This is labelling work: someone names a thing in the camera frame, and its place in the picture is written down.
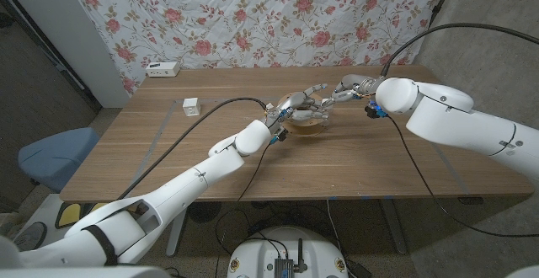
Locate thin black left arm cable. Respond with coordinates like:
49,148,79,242
212,141,275,278

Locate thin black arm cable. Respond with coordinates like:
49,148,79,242
385,115,539,238
212,141,275,278

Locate white floor mat yellow shapes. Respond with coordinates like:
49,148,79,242
28,193,110,237

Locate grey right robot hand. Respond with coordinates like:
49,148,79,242
322,73,384,110

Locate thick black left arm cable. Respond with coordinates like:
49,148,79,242
116,97,269,201

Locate grey tape outline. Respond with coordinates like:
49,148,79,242
125,92,471,199

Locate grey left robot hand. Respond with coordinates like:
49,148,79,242
264,83,334,132

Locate small white cube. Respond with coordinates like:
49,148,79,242
182,97,202,118

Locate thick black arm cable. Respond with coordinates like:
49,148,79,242
116,97,269,201
380,22,539,78

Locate white wall panel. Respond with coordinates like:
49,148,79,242
0,0,131,110

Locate white power strip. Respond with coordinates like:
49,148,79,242
145,61,181,78

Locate white robot torso base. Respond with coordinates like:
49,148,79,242
226,226,350,278

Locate black antenna box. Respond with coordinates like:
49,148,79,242
274,238,308,278

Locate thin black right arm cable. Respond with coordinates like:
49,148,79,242
385,115,539,238

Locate white table leg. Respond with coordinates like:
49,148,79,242
165,204,189,258

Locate grey sneaker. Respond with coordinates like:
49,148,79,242
11,221,48,254

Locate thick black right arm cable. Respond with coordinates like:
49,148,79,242
380,22,539,78

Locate grey table leg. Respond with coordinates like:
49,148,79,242
380,199,408,256

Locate blue stool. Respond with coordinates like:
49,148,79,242
17,126,100,194

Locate cardboard filament reel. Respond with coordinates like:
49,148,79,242
277,92,330,138

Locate floral backdrop cloth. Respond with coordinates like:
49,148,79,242
67,0,450,96

